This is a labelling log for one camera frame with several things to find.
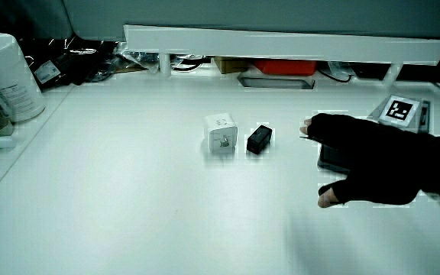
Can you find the white cube power socket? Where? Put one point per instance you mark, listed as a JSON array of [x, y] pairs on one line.
[[220, 133]]

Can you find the black plastic bag pile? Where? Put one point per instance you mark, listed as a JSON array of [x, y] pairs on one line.
[[71, 61]]

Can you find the brown cardboard box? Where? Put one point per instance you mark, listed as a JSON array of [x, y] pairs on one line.
[[229, 65]]

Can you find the white desk shelf riser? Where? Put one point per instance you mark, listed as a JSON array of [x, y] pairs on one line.
[[281, 44]]

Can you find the red box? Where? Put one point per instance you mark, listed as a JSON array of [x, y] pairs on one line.
[[285, 67]]

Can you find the person's right hand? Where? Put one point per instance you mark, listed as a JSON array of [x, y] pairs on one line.
[[376, 160]]

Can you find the clear plastic bag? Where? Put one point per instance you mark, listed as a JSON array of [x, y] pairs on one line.
[[138, 57]]

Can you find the grey flat tray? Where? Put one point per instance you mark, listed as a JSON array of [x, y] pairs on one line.
[[276, 82]]

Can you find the dark grey battery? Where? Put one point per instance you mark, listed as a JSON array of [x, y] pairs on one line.
[[330, 158]]

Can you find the black charger block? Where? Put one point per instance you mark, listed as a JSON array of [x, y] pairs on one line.
[[259, 139]]

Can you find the white cylindrical container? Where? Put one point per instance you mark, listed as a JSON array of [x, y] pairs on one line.
[[8, 76]]

